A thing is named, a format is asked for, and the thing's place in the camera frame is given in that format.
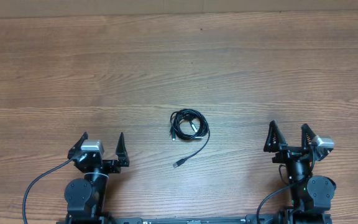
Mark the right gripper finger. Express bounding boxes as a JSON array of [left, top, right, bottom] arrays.
[[301, 123, 316, 149], [264, 120, 287, 152]]

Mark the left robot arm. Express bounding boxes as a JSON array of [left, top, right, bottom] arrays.
[[64, 133, 130, 224]]

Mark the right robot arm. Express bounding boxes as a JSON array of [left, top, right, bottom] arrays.
[[255, 120, 336, 224]]

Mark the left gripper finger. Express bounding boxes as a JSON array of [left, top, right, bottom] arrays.
[[116, 132, 129, 167], [68, 132, 88, 157]]

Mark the black USB cable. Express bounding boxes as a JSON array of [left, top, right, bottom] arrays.
[[169, 108, 211, 169]]

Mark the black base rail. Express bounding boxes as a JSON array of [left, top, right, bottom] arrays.
[[114, 214, 286, 224]]

